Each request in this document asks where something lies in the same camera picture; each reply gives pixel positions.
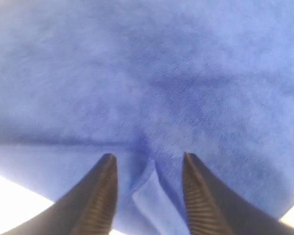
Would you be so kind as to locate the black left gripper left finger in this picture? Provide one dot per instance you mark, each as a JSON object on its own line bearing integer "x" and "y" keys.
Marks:
{"x": 87, "y": 209}

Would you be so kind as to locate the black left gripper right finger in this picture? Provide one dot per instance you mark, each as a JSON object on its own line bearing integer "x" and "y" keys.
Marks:
{"x": 214, "y": 209}

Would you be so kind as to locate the blue towel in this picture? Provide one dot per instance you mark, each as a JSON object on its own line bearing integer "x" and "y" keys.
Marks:
{"x": 148, "y": 81}

